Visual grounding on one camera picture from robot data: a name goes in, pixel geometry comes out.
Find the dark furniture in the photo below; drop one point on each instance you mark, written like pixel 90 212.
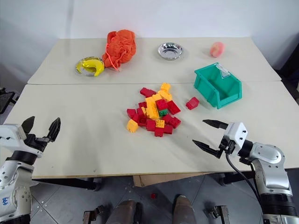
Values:
pixel 290 70

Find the metal floor bracket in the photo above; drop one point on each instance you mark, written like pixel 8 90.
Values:
pixel 219 213
pixel 93 213

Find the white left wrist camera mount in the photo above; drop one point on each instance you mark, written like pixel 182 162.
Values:
pixel 10 134

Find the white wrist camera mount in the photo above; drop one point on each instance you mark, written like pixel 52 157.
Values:
pixel 237 134
pixel 10 134

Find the yellow plastic building brick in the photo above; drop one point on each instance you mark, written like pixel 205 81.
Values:
pixel 152 106

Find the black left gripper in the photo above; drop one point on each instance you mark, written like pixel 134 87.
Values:
pixel 36 142

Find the green plastic bin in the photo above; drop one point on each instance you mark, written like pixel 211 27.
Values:
pixel 210 88

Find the steel bowl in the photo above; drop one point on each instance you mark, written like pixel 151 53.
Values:
pixel 170 51

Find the orange mesh cloth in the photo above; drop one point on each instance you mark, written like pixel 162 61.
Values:
pixel 121 47

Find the clear bin label card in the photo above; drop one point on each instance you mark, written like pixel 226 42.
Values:
pixel 223 71

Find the dark rounded shape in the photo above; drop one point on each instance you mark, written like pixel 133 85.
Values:
pixel 184 210
pixel 123 213

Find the black equipment stand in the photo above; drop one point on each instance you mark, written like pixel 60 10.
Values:
pixel 7 100

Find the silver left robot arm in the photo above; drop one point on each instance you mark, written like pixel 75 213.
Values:
pixel 14 186

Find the green plastic toy brick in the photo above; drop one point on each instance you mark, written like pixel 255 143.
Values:
pixel 163 112

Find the brown cardboard sheet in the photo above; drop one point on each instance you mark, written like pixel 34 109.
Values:
pixel 163 179

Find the black table leg bar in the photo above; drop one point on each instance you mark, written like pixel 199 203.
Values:
pixel 70 184
pixel 236 178

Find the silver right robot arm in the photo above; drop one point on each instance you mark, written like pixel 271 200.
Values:
pixel 272 168

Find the small red brick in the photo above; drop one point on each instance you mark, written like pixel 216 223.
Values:
pixel 153 195

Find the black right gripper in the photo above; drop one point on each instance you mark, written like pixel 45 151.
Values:
pixel 227 144

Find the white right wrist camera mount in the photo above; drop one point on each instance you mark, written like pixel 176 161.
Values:
pixel 237 134

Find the pink peach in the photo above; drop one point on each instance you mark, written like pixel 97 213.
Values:
pixel 218 49

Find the yellow banana in glass bowl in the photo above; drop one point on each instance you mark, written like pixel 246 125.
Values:
pixel 80 68

